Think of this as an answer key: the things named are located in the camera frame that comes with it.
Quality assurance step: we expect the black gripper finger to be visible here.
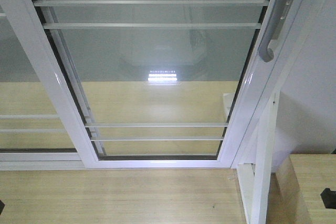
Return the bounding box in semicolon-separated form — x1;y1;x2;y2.
0;200;5;214
320;188;336;209

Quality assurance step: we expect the white framed sliding glass door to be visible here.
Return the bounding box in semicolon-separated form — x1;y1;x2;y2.
1;0;308;169

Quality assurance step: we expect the grey curved door handle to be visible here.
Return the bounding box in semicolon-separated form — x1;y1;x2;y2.
258;0;286;62

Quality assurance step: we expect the white fixed glass door panel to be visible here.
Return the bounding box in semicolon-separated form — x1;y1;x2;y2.
1;10;84;169

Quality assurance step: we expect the light wooden box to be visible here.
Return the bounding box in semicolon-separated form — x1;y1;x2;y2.
266;154;335;223

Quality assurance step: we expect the white wooden support brace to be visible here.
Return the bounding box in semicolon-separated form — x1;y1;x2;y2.
236;92;280;223

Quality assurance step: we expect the light wooden platform board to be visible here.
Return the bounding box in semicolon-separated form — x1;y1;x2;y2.
0;81;247;224

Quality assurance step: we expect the white door frame post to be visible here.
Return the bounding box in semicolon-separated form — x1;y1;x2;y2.
230;0;336;169

